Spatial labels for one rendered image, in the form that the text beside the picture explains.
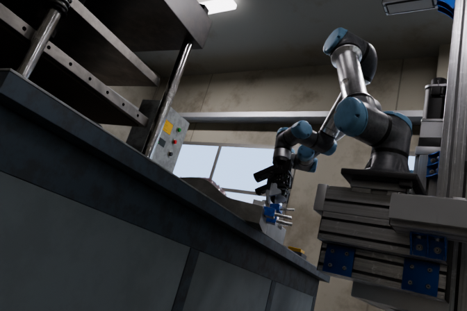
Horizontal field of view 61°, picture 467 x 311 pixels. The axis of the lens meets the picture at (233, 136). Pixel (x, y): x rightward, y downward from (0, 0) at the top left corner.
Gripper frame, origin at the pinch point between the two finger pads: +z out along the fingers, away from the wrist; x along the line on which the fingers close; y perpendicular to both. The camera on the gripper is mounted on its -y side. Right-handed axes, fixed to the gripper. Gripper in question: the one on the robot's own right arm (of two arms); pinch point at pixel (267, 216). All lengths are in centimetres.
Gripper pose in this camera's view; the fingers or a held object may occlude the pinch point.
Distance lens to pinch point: 193.9
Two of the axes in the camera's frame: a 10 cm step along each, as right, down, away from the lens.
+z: -2.6, 9.0, -3.4
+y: 8.7, 0.7, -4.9
